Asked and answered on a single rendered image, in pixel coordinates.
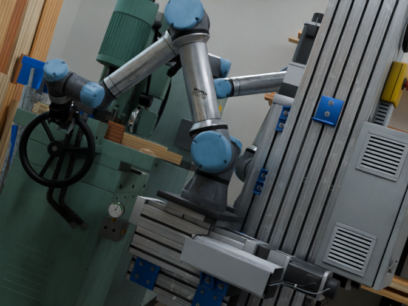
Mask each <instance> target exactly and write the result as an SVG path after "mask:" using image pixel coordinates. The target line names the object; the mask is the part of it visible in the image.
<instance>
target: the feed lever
mask: <svg viewBox="0 0 408 306"><path fill-rule="evenodd" d="M161 27H162V23H161V22H160V21H155V22H154V28H155V35H154V42H153V43H155V42H156V41H157V38H158V30H159V29H160V28H161ZM151 76H152V74H150V75H149V76H148V82H147V86H146V92H142V93H141V95H140V98H139V101H138V103H139V105H142V106H144V109H146V110H148V108H149V107H150V106H151V105H152V102H153V99H154V96H153V95H151V94H149V88H150V83H151Z"/></svg>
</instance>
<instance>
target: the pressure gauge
mask: <svg viewBox="0 0 408 306"><path fill-rule="evenodd" d="M115 209H116V211H115ZM107 211H108V214H109V215H110V216H111V217H112V220H111V222H115V221H116V218H119V217H121V216H122V215H123V214H124V212H125V207H124V205H123V204H122V203H121V202H112V203H111V204H110V205H109V206H108V208H107Z"/></svg>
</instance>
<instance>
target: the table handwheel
mask: <svg viewBox="0 0 408 306"><path fill-rule="evenodd" d="M48 112H49V111H47V112H43V113H41V114H39V115H38V116H36V117H35V118H34V119H33V120H31V121H30V123H29V124H28V125H27V126H26V127H25V129H24V131H23V133H22V135H21V138H20V142H19V157H20V161H21V164H22V167H23V168H24V170H25V172H26V173H27V174H28V175H29V177H30V178H31V179H33V180H34V181H35V182H37V183H39V184H40V185H43V186H46V187H50V188H64V187H67V186H70V185H72V184H74V183H76V182H78V181H79V180H81V179H82V178H83V177H84V176H85V175H86V174H87V172H88V171H89V169H90V167H91V166H92V163H93V161H94V157H95V140H94V136H93V133H92V131H91V129H90V127H89V126H88V125H87V123H86V122H85V121H84V120H83V119H82V118H81V117H80V119H79V121H78V122H77V125H78V126H79V127H80V128H81V129H82V131H83V132H84V134H85V136H86V140H87V147H71V146H68V147H66V145H65V144H64V143H63V142H61V141H57V140H55V139H54V137H53V135H52V133H51V131H50V129H49V127H48V125H47V123H46V121H45V120H47V114H48ZM40 123H41V124H42V126H43V128H44V130H45V131H46V133H47V135H48V138H49V140H50V143H49V144H48V147H47V151H48V153H49V154H50V157H49V158H48V160H47V161H46V163H45V165H44V167H43V168H42V170H41V172H40V173H39V174H37V173H36V172H35V171H34V169H33V168H32V167H31V165H30V163H29V160H28V157H27V142H28V139H29V137H30V134H31V133H32V131H33V130H34V128H35V127H36V126H37V125H38V124H40ZM72 151H80V152H87V157H86V160H85V162H84V165H83V166H82V168H81V169H80V170H79V171H78V172H77V173H76V174H75V175H73V176H71V177H69V178H67V179H64V180H49V179H46V178H44V177H43V175H44V174H45V172H46V171H47V168H48V167H49V165H50V164H51V162H52V161H53V159H54V158H55V157H62V156H63V155H64V154H66V155H71V153H72Z"/></svg>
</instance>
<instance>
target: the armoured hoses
mask: <svg viewBox="0 0 408 306"><path fill-rule="evenodd" d="M81 118H82V119H83V120H84V121H85V122H86V123H87V120H88V118H89V114H88V113H85V112H83V114H82V117H81ZM72 132H73V129H72V130H71V131H70V132H69V133H68V134H67V131H66V134H65V138H64V141H63V143H64V144H65V145H66V147H68V145H69V142H70V139H71V136H72ZM83 133H84V132H83V131H82V129H81V128H80V127H79V129H78V132H77V135H76V139H75V143H74V147H79V146H80V144H81V139H82V137H83ZM77 154H78V151H72V153H71V156H70V160H69V163H68V167H67V170H66V173H65V176H64V177H65V178H64V179H68V178H69V177H71V175H72V172H73V167H74V164H75V160H76V159H77V158H76V157H77ZM64 157H65V154H64V155H63V156H62V157H58V159H57V163H56V166H55V169H54V171H53V174H52V178H51V180H58V176H59V173H60V170H61V167H62V163H63V160H64ZM54 189H55V188H50V187H48V190H47V194H46V197H47V198H46V199H47V201H48V203H49V204H50V205H51V206H52V208H54V209H55V210H56V211H57V212H58V214H60V215H61V216H62V217H63V218H64V220H66V221H67V222H68V223H69V225H70V226H71V227H72V228H73V229H75V228H76V227H77V226H78V225H80V227H81V228H82V229H83V230H86V229H87V228H88V227H89V225H88V224H87V223H86V222H85V221H83V220H82V219H81V218H80V217H79V216H78V215H77V214H76V213H75V212H74V211H73V210H72V209H71V208H69V206H68V205H66V203H65V195H66V192H67V189H68V186H67V187H64V188H61V191H60V194H59V198H58V202H59V203H57V202H56V201H55V200H54V199H53V195H52V194H53V192H54Z"/></svg>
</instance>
